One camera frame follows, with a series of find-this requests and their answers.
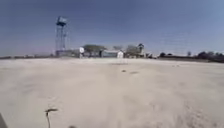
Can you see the long low dark wall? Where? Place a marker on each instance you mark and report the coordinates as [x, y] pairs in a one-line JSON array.
[[186, 58]]

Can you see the lattice water tower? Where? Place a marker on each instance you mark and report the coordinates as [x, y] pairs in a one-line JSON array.
[[61, 33]]

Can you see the dry twig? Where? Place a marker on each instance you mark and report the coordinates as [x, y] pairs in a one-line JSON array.
[[49, 113]]

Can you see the low grey building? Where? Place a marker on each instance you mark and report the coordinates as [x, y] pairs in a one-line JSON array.
[[68, 53]]

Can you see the trees behind buildings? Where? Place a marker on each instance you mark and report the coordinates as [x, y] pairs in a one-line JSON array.
[[95, 48]]

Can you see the row of trees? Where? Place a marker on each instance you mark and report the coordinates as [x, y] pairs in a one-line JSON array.
[[206, 55]]

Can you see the small white shed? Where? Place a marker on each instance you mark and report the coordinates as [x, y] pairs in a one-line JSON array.
[[120, 54]]

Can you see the white round sign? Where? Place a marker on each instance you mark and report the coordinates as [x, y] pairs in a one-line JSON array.
[[81, 50]]

